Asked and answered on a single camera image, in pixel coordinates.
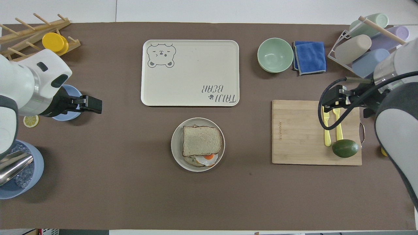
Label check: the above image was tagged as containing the avocado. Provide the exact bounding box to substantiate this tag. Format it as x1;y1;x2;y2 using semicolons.
332;139;360;159

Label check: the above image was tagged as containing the yellow plastic fork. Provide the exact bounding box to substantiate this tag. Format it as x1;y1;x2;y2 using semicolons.
332;108;344;141

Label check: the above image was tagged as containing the green bowl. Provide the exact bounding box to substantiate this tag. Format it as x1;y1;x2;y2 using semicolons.
257;38;294;73

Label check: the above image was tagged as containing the green tumbler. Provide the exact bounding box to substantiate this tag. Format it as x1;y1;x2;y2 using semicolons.
349;13;389;38

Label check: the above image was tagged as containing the white wire cup rack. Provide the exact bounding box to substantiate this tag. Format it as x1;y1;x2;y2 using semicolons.
328;16;409;79

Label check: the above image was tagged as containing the wooden dish rack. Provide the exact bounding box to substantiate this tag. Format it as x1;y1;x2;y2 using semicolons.
0;13;81;62

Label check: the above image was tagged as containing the cream tray with bear print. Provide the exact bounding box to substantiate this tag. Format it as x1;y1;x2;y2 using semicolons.
141;39;240;107

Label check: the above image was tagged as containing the blue cloth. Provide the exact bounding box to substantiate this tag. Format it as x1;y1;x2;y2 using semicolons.
292;41;327;76

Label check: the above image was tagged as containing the light blue bucket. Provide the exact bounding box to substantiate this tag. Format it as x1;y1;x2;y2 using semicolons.
0;140;44;200

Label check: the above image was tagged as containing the yellow plastic knife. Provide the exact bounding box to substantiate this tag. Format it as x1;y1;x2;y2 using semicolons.
322;106;332;147

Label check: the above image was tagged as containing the lemon slice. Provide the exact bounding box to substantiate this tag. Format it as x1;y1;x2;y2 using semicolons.
23;115;40;128

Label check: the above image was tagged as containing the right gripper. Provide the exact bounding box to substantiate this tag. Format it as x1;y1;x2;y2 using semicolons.
357;82;390;114

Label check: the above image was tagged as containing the beige tumbler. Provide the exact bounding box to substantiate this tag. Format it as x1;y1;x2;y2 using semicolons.
335;34;372;65

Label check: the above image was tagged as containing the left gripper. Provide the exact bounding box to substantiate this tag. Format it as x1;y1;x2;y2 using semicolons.
39;86;81;118

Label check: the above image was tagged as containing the metal scoop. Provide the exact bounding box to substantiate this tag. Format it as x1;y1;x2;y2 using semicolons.
0;151;34;187

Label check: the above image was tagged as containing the wooden cutting board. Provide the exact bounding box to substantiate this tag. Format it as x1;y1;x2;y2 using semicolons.
272;100;366;166

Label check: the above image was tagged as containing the fried egg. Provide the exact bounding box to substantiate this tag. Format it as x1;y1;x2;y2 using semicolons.
194;152;219;167

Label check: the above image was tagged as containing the yellow small plate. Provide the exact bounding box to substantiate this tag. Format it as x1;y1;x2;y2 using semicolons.
56;35;69;55
42;32;64;53

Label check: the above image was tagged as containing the light blue cup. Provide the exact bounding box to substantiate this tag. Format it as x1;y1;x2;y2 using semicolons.
52;84;83;121

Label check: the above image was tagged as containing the purple tumbler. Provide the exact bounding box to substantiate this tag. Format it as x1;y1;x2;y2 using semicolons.
370;25;410;51

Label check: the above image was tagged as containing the blue tumbler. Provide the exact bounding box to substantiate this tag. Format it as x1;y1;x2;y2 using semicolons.
351;48;390;79

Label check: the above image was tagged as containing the black cable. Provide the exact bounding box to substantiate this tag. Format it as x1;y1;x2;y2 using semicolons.
318;71;418;131

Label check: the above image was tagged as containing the bread slice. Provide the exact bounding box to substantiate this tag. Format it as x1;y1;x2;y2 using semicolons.
183;156;205;167
182;126;223;157

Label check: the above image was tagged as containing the grey round plate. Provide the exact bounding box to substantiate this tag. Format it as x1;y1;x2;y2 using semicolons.
171;117;226;172

